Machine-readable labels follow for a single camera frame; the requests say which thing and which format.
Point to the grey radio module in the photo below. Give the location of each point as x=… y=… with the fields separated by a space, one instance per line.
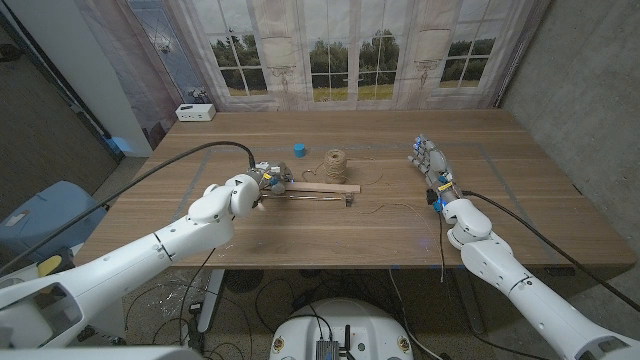
x=327 y=350

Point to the printed window backdrop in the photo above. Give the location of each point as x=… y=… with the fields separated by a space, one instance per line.
x=350 y=50

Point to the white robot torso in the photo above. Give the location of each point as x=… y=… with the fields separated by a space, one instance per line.
x=340 y=320

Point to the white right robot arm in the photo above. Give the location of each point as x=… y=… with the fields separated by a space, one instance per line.
x=530 y=295

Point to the wooden clip hanger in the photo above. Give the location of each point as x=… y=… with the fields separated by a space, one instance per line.
x=325 y=187

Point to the black round fan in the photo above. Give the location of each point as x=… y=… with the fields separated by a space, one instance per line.
x=243 y=281

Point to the jute twine spool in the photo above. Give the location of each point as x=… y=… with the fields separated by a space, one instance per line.
x=335 y=167

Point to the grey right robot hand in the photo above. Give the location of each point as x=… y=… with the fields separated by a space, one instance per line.
x=435 y=165

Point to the white table leg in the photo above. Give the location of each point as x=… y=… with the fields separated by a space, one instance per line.
x=212 y=295

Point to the blue bottle cap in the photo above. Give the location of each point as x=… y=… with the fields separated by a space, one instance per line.
x=300 y=150

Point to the white power socket box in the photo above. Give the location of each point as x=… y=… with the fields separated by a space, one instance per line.
x=195 y=112

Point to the grey table leg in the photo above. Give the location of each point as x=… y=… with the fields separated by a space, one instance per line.
x=470 y=305

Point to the blue plastic bin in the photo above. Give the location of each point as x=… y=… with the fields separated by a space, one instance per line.
x=50 y=220

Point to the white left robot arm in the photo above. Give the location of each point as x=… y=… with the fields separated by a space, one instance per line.
x=125 y=265

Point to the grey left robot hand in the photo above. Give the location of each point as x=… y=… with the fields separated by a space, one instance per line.
x=272 y=175

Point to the yellow black foot pedal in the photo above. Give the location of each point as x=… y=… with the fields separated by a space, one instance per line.
x=50 y=265

